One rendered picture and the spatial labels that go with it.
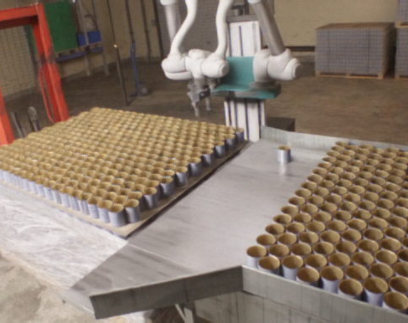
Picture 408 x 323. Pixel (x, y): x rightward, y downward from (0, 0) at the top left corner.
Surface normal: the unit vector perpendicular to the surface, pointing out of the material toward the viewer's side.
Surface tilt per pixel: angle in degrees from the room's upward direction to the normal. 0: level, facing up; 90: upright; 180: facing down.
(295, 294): 90
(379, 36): 89
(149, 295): 90
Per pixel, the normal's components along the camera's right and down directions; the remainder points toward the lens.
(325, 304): -0.58, 0.40
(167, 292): 0.17, 0.38
